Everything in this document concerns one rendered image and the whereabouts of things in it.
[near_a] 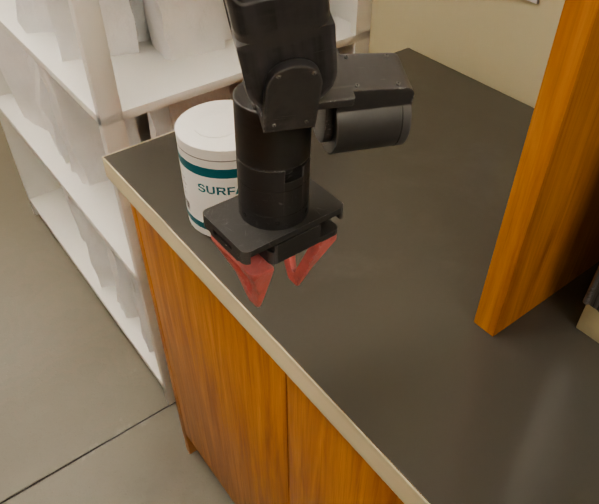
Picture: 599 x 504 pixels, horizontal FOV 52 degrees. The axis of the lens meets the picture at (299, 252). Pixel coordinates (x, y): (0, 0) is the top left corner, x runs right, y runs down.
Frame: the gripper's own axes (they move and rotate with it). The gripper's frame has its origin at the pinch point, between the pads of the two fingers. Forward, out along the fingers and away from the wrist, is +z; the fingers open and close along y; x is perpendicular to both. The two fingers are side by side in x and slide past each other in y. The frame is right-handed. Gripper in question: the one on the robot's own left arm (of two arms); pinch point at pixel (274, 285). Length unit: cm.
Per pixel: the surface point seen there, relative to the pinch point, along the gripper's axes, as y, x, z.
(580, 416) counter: 23.2, -22.6, 15.2
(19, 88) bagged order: 16, 153, 50
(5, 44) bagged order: 16, 151, 36
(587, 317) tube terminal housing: 33.5, -15.8, 12.7
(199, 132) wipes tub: 9.1, 28.7, 1.2
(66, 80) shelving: 11, 88, 19
